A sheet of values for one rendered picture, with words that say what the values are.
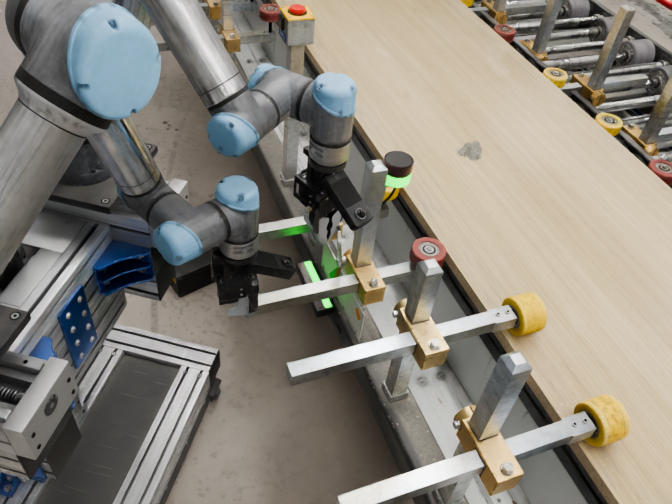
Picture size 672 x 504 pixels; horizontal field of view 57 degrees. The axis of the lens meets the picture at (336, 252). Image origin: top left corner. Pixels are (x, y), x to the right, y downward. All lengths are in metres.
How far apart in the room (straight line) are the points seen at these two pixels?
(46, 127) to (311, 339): 1.70
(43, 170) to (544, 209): 1.20
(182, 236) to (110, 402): 1.03
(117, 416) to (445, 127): 1.26
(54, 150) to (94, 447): 1.26
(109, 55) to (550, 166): 1.31
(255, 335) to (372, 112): 0.97
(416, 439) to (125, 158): 0.80
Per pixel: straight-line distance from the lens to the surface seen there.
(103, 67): 0.76
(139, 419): 1.96
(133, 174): 1.08
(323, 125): 1.09
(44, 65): 0.79
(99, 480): 1.89
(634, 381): 1.37
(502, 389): 0.97
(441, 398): 1.53
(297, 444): 2.13
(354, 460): 2.12
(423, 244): 1.44
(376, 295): 1.39
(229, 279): 1.24
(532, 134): 1.92
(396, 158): 1.26
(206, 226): 1.07
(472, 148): 1.76
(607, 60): 2.29
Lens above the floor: 1.88
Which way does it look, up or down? 45 degrees down
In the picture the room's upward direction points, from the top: 7 degrees clockwise
